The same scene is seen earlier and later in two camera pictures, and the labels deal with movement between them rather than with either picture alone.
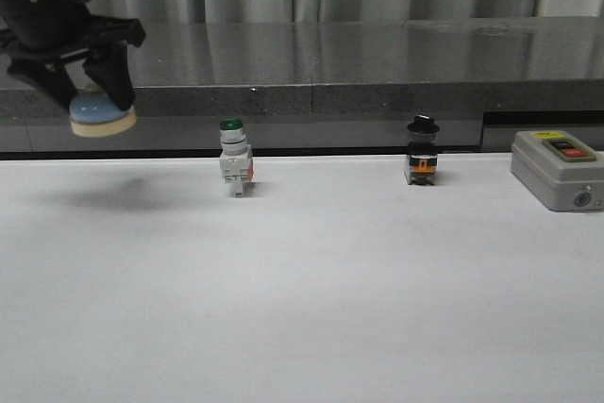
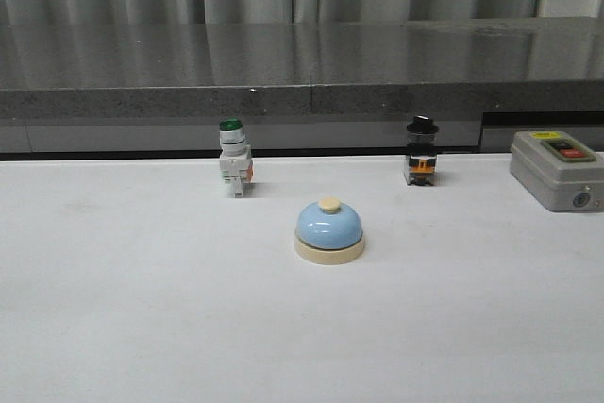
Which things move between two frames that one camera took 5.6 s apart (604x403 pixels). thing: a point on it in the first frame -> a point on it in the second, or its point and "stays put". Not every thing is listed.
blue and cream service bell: [93, 114] -> [329, 233]
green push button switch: [236, 157] stays put
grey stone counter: [336, 87] stays put
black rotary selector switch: [422, 155] stays put
